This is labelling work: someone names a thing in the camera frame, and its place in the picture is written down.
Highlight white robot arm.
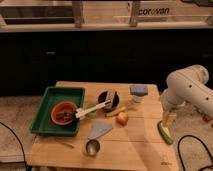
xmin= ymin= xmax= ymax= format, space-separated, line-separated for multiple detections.
xmin=160 ymin=65 xmax=213 ymax=126

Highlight jar with blue lid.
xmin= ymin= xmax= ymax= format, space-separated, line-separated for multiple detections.
xmin=130 ymin=85 xmax=148 ymax=103

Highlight yellow red apple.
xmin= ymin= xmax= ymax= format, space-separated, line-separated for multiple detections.
xmin=116 ymin=112 xmax=128 ymax=126

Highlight black bowl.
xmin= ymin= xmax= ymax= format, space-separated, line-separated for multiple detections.
xmin=98 ymin=90 xmax=119 ymax=111

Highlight yellow banana piece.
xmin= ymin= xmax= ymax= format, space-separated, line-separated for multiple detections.
xmin=105 ymin=106 xmax=126 ymax=117

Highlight wooden block in bowl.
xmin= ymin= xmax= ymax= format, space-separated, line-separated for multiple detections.
xmin=106 ymin=90 xmax=116 ymax=110

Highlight blue triangular cloth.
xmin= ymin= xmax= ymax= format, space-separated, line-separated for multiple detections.
xmin=88 ymin=120 xmax=113 ymax=139

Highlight orange bowl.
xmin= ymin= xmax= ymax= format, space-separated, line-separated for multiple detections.
xmin=50 ymin=101 xmax=78 ymax=126

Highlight green plastic tray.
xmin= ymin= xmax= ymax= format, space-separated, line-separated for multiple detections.
xmin=30 ymin=86 xmax=85 ymax=136

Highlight black cable right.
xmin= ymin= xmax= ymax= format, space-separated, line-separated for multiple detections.
xmin=177 ymin=134 xmax=213 ymax=171

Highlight black cable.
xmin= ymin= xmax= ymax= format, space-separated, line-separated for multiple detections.
xmin=0 ymin=121 xmax=33 ymax=171
xmin=177 ymin=134 xmax=213 ymax=171

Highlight black cable left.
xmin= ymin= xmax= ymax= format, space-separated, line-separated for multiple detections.
xmin=0 ymin=121 xmax=33 ymax=171

